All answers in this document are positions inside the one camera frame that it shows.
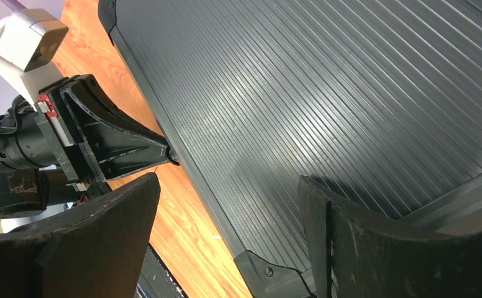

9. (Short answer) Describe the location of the black poker set case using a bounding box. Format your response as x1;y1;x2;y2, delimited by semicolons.
98;1;482;297

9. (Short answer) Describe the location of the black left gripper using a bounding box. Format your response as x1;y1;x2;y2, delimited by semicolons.
0;74;170;219

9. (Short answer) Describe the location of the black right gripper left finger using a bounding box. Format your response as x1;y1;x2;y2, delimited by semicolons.
0;173;160;297

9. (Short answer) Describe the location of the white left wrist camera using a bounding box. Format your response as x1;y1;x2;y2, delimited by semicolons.
0;9;68;106

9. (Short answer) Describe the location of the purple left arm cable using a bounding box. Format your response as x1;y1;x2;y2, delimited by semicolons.
0;0;28;11

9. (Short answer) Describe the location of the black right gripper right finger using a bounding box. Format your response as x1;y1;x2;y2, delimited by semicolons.
298;176;482;297

